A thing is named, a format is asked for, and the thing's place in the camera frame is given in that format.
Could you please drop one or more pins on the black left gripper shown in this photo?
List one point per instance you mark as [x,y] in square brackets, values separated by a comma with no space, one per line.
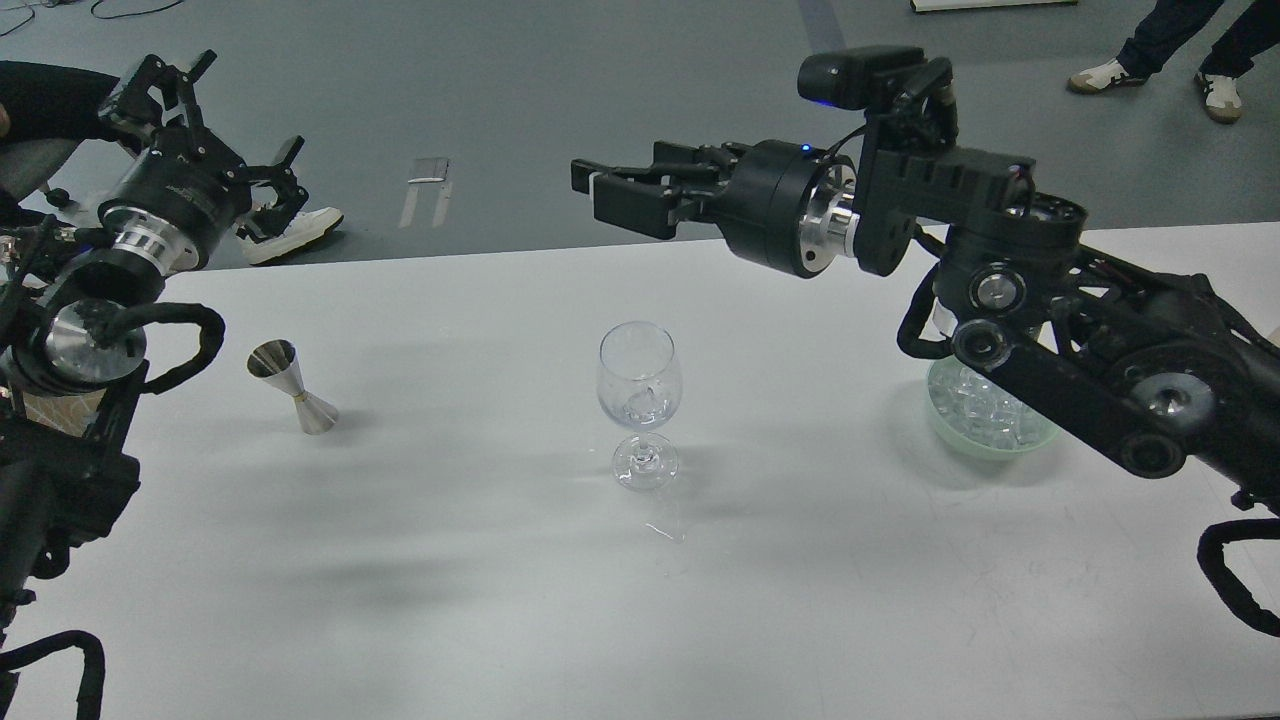
[180,196]

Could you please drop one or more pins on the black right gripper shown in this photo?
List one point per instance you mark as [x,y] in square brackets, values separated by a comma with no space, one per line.
[783,205]

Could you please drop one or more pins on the steel double jigger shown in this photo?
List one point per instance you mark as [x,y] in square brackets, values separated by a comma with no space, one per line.
[276,363]

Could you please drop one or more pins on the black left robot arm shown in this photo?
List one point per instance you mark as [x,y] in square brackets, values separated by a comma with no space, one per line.
[85,333]

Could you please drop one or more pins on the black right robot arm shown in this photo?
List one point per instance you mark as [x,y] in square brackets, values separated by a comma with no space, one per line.
[1146,368]

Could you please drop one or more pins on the clear wine glass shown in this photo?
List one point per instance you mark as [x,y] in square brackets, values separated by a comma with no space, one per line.
[639,385]

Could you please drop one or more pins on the ice cubes pile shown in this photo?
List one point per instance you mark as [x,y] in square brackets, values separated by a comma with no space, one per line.
[975,405]

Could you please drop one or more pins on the seated person in black trousers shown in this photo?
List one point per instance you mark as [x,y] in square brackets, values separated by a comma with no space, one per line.
[48,101]

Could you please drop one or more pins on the checked beige cushion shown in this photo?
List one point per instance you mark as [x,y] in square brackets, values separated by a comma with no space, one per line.
[68,413]

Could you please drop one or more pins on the green bowl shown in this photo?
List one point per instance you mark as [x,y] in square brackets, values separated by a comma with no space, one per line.
[990,445]

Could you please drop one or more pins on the standing person's feet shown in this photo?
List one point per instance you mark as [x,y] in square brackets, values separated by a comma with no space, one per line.
[1167,28]

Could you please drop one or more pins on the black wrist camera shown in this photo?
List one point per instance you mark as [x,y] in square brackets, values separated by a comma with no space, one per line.
[847,79]

